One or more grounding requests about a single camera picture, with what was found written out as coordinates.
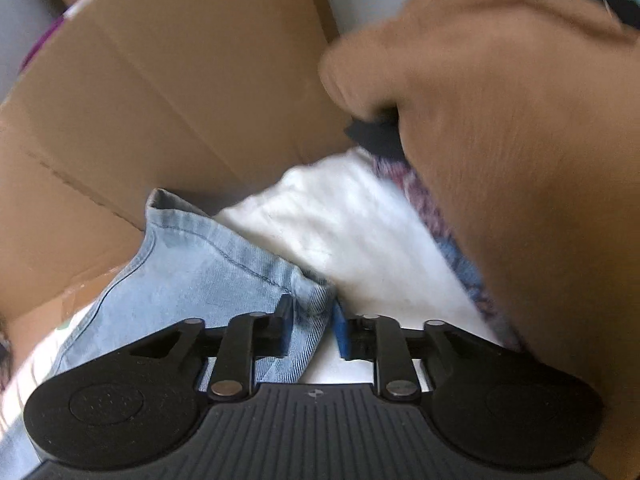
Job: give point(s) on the blue-grey wrapped panel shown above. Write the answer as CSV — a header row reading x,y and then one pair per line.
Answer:
x,y
20,20

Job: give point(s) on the brown folded garment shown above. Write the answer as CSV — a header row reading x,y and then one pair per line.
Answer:
x,y
525,160

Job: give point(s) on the flattened cardboard sheet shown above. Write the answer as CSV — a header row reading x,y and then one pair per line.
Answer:
x,y
175,85

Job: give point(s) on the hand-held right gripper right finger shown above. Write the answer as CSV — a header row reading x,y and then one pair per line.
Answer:
x,y
342,332

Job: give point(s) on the cream bear print bed sheet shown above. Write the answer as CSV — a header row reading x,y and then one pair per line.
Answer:
x,y
350,240

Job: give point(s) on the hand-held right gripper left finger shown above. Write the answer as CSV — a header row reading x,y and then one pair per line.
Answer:
x,y
285,332

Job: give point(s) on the light blue denim pants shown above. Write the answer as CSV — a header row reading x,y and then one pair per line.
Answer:
x,y
200,270

